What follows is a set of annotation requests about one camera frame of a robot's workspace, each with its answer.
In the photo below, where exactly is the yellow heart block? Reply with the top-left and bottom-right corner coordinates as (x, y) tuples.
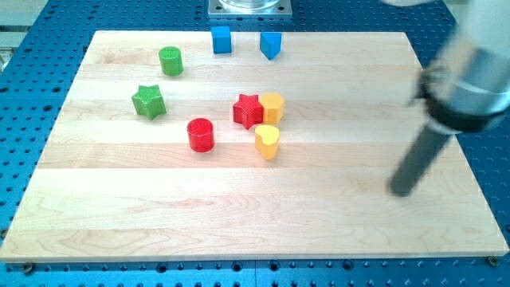
(255, 124), (280, 160)

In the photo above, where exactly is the green cylinder block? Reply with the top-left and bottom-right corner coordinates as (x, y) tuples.
(158, 46), (183, 76)

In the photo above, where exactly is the green star block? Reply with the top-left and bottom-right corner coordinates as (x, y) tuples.
(131, 85), (167, 120)

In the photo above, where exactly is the red star block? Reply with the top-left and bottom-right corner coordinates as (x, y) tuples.
(233, 94), (264, 129)

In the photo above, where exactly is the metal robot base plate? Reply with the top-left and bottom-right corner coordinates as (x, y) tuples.
(206, 0), (292, 18)

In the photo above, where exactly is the blue triangular prism block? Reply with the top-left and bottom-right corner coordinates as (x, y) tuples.
(260, 32), (282, 61)

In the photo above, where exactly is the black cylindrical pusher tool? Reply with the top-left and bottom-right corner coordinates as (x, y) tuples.
(388, 125), (450, 197)

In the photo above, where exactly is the blue perforated metal table plate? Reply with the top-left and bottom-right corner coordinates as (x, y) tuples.
(1, 1), (509, 286)

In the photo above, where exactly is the wooden board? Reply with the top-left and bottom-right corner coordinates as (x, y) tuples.
(1, 30), (508, 263)

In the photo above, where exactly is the blue cube block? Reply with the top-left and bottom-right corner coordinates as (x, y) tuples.
(210, 26), (232, 54)

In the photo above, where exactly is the red cylinder block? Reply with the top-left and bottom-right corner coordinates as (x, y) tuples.
(186, 118), (215, 152)

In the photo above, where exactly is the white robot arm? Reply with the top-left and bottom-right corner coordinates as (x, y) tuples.
(416, 0), (509, 136)

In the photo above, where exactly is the yellow hexagon block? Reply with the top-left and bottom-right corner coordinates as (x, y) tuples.
(260, 92), (285, 124)

